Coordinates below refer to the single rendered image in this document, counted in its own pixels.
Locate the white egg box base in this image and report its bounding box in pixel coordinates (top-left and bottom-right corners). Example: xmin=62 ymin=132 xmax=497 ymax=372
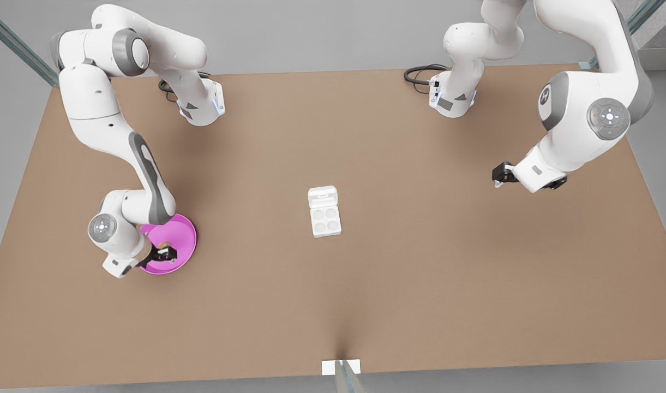
xmin=310 ymin=204 xmax=343 ymax=239

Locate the white egg box lid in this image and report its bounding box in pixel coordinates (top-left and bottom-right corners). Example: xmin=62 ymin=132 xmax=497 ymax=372
xmin=308 ymin=186 xmax=339 ymax=210

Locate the pink round plate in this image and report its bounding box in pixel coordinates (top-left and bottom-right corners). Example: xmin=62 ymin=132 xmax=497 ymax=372
xmin=137 ymin=213 xmax=197 ymax=275

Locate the black cable loop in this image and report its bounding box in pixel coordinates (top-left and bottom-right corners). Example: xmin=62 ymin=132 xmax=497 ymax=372
xmin=404 ymin=64 xmax=449 ymax=95
xmin=158 ymin=71 xmax=212 ymax=104

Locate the silver frame post white foot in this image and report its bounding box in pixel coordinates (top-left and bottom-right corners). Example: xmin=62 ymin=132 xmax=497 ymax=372
xmin=321 ymin=359 xmax=367 ymax=393

